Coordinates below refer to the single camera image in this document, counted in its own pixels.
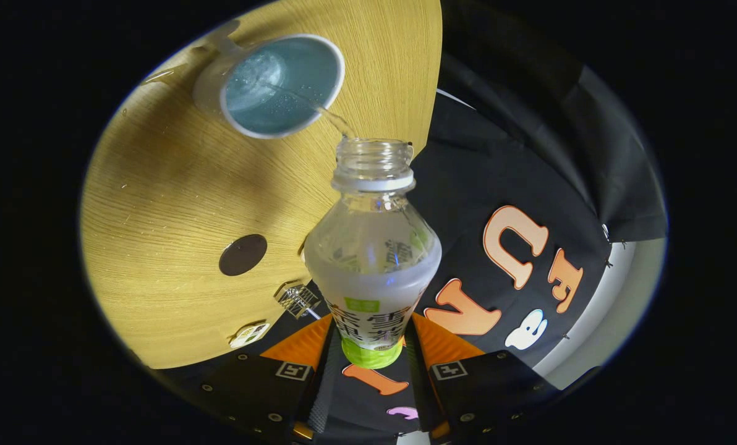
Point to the dark brown round coaster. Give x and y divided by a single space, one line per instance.
243 254

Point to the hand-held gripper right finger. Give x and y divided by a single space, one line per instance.
419 383

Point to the clear juice bottle green base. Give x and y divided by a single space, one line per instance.
371 266

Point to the white toast holder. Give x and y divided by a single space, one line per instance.
297 300

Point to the white divided condiment dish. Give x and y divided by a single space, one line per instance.
249 334

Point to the white cup blue inside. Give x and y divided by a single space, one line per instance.
294 86

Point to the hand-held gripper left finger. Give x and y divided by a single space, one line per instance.
322 383

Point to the wooden table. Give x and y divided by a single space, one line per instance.
170 204

